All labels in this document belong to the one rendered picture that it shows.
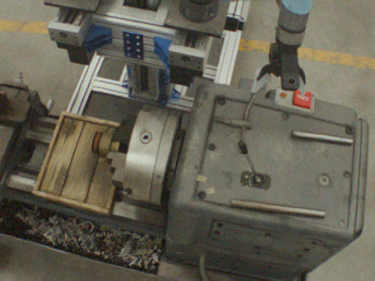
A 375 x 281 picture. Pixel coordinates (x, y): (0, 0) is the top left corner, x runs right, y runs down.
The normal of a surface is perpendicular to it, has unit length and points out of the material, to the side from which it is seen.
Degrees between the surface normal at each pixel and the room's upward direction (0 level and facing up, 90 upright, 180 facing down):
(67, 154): 0
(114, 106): 0
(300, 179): 0
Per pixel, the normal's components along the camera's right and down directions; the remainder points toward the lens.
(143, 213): 0.06, -0.44
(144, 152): -0.04, -0.06
